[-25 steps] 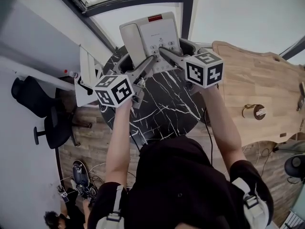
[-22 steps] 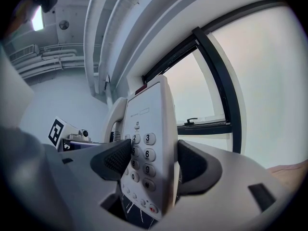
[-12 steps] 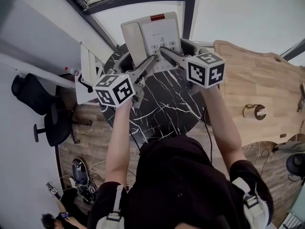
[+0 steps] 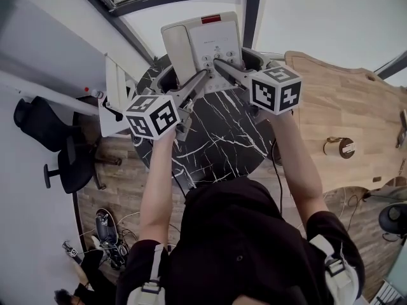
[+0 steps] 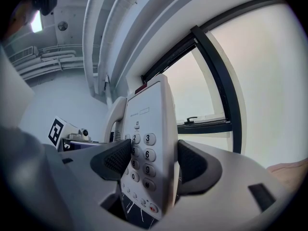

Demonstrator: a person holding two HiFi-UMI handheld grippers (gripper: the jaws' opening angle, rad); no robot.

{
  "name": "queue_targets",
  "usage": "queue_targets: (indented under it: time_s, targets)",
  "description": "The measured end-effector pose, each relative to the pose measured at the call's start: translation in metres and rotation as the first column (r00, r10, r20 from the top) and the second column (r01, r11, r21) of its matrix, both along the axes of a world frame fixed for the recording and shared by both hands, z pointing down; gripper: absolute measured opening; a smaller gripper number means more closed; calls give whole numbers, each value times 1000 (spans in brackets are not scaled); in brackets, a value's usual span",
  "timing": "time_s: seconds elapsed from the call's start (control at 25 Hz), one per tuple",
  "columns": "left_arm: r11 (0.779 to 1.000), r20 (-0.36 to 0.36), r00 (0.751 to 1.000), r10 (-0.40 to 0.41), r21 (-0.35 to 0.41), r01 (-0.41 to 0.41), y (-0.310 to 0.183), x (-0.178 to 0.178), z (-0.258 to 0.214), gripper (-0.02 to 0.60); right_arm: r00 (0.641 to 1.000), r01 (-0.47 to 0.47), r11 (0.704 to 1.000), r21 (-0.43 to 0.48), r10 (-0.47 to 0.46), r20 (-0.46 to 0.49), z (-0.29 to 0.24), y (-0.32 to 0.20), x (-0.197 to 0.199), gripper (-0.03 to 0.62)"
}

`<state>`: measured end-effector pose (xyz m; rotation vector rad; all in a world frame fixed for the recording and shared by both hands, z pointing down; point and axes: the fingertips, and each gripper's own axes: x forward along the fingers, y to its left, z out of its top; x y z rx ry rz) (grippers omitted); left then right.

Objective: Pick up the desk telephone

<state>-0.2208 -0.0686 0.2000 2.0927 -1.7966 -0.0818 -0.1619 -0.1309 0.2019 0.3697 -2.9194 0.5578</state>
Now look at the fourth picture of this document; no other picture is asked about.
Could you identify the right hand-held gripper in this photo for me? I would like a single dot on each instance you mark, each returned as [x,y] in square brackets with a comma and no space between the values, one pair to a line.
[273,91]

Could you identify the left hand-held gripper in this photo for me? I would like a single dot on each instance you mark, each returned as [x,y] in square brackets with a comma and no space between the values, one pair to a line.
[149,119]

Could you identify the white telephone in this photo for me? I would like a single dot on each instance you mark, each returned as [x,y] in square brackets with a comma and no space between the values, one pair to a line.
[203,40]

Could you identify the person's right forearm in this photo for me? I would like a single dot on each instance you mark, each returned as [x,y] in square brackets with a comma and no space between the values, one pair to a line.
[299,170]

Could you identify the person's left forearm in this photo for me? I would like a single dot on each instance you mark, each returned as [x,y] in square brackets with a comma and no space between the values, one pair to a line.
[159,189]

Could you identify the white shelf unit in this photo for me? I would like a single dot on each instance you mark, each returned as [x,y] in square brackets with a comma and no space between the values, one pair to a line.
[114,106]

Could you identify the round black marble table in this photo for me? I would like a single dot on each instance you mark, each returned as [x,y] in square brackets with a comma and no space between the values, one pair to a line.
[222,138]

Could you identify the clear bottle with red cap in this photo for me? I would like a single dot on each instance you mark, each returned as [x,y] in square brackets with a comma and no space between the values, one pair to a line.
[95,92]

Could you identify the light wooden desk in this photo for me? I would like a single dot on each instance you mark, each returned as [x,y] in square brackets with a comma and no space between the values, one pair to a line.
[343,106]

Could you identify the white tumbler with brown lid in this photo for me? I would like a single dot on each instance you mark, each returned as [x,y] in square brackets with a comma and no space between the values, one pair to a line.
[338,147]

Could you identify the white ledge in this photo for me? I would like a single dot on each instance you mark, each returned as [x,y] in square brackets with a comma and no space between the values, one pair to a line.
[41,94]

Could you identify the black office chair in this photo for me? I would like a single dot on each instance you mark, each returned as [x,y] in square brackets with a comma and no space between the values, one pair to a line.
[44,126]

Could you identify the small dark desk gadget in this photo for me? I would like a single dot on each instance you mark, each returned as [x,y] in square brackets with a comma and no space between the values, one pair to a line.
[402,129]

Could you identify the person's black clothed body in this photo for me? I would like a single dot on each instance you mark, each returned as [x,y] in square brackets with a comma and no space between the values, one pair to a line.
[241,243]

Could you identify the grey-green jacket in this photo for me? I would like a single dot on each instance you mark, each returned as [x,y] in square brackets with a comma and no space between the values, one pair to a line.
[392,194]

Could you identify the black round stool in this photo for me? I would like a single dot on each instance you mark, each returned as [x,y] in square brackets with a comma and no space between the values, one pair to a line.
[394,218]

